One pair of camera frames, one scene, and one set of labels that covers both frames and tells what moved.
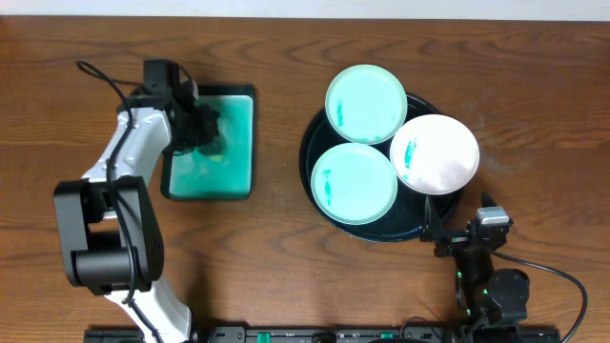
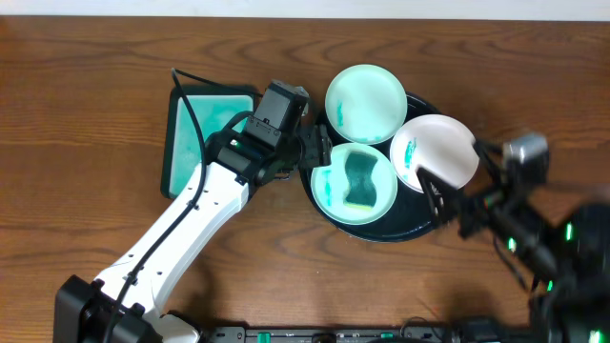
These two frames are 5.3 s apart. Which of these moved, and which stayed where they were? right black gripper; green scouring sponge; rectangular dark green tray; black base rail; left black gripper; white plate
Moved: right black gripper; green scouring sponge; left black gripper
Stayed: black base rail; rectangular dark green tray; white plate
